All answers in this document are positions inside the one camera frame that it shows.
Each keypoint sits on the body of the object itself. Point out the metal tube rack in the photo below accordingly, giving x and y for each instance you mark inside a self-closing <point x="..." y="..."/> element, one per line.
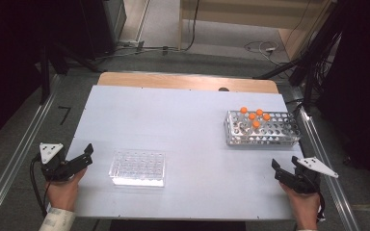
<point x="269" y="131"/>

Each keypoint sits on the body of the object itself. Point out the dark grey cabinet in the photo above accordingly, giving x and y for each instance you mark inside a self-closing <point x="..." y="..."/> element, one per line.
<point x="109" y="25"/>

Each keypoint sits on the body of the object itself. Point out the dark round table grommet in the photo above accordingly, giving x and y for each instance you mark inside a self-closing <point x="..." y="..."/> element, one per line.
<point x="224" y="89"/>

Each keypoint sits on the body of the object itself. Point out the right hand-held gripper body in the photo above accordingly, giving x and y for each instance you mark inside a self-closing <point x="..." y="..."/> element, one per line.
<point x="306" y="181"/>

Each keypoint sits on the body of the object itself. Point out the aluminium floor rail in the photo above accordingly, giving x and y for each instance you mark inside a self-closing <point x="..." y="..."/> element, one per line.
<point x="17" y="154"/>
<point x="342" y="199"/>

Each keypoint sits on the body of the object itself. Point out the person's right hand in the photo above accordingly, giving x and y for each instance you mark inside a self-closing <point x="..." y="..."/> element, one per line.
<point x="305" y="208"/>

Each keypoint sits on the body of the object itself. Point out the light wooden furniture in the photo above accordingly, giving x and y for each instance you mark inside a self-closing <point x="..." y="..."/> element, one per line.
<point x="237" y="16"/>

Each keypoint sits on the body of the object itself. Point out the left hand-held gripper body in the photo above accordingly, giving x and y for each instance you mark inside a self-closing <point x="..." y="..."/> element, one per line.
<point x="56" y="168"/>

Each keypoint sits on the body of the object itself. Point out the clear plastic well plate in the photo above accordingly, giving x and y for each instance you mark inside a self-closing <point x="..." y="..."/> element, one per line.
<point x="137" y="167"/>

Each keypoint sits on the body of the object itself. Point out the person's left hand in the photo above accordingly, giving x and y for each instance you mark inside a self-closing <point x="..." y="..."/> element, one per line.
<point x="62" y="194"/>

